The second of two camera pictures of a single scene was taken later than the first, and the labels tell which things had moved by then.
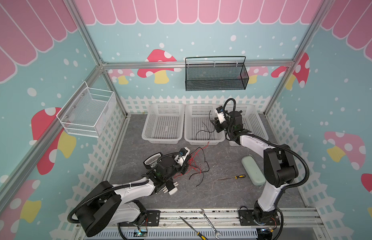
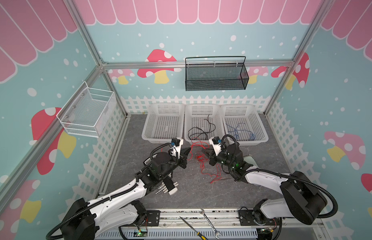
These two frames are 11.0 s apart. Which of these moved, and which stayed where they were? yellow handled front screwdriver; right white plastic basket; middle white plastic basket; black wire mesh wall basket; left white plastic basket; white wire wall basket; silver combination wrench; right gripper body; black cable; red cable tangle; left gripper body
Moved: left gripper body; red cable tangle; right gripper body; black cable
Stayed: right white plastic basket; black wire mesh wall basket; white wire wall basket; silver combination wrench; left white plastic basket; middle white plastic basket; yellow handled front screwdriver
